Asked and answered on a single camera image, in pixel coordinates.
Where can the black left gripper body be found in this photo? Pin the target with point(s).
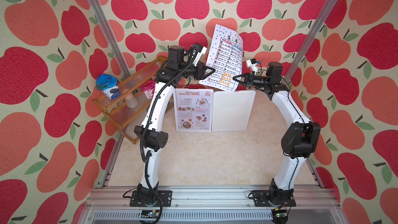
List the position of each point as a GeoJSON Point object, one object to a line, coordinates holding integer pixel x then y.
{"type": "Point", "coordinates": [194, 72]}

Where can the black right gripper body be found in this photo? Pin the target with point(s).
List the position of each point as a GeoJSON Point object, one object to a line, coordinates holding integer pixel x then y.
{"type": "Point", "coordinates": [260, 82]}

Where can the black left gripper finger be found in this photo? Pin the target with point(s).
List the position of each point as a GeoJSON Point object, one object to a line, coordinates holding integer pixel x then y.
{"type": "Point", "coordinates": [206, 76]}
{"type": "Point", "coordinates": [205, 70]}

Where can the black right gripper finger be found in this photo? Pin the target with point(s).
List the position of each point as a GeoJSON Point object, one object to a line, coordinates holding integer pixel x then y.
{"type": "Point", "coordinates": [243, 85]}
{"type": "Point", "coordinates": [243, 78]}

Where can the white dotted menu sheet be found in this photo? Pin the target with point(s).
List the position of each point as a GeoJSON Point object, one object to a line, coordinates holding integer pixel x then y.
{"type": "Point", "coordinates": [225, 56]}

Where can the restaurant special menu sheet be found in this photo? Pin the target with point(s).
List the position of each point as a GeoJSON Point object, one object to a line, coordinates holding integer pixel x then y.
{"type": "Point", "coordinates": [194, 109]}

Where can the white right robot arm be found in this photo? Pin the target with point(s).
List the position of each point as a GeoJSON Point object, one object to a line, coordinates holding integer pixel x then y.
{"type": "Point", "coordinates": [299, 141]}

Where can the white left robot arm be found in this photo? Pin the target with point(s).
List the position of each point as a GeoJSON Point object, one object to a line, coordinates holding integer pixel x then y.
{"type": "Point", "coordinates": [181, 63]}

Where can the right white rack box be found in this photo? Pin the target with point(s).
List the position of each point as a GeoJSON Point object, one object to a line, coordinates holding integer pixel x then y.
{"type": "Point", "coordinates": [231, 110]}

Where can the white rack box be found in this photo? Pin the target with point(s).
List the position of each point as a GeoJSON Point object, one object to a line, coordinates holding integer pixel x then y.
{"type": "Point", "coordinates": [194, 130]}
{"type": "Point", "coordinates": [231, 110]}

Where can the left white rack box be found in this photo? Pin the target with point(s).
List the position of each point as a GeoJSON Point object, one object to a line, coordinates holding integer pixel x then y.
{"type": "Point", "coordinates": [194, 130]}

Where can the pink lidded cup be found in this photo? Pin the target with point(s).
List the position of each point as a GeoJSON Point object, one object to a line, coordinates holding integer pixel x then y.
{"type": "Point", "coordinates": [148, 89]}

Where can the clear plastic bottle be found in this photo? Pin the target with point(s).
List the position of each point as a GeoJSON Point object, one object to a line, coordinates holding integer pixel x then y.
{"type": "Point", "coordinates": [130, 100]}

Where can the wooden spice shelf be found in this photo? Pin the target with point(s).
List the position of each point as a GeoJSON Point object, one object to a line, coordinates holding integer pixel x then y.
{"type": "Point", "coordinates": [116, 111]}

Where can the blue lidded yogurt cup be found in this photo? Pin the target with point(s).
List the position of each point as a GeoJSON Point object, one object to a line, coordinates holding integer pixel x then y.
{"type": "Point", "coordinates": [108, 84]}

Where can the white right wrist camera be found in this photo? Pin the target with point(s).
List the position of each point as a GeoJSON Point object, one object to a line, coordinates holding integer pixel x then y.
{"type": "Point", "coordinates": [252, 64]}

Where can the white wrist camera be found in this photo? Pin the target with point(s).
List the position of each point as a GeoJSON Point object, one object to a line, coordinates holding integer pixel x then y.
{"type": "Point", "coordinates": [252, 64]}
{"type": "Point", "coordinates": [199, 50]}

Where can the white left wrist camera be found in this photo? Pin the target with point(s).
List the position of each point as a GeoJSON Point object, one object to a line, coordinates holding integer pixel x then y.
{"type": "Point", "coordinates": [199, 50]}

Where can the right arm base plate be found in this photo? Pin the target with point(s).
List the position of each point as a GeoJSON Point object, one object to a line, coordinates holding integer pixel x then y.
{"type": "Point", "coordinates": [275, 199]}

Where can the right aluminium frame post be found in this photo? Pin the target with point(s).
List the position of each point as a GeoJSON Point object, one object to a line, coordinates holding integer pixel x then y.
{"type": "Point", "coordinates": [319, 22]}

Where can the aluminium frame post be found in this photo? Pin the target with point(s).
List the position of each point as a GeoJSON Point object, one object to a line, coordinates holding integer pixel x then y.
{"type": "Point", "coordinates": [110, 37]}
{"type": "Point", "coordinates": [319, 22]}

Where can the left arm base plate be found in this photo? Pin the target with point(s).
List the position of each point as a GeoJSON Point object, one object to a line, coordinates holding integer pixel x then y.
{"type": "Point", "coordinates": [161, 198]}

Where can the left aluminium frame post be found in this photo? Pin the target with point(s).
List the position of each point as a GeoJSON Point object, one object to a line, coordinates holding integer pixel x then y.
{"type": "Point", "coordinates": [110, 37]}

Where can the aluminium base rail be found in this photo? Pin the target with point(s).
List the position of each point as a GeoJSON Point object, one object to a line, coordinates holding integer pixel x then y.
{"type": "Point", "coordinates": [212, 205]}

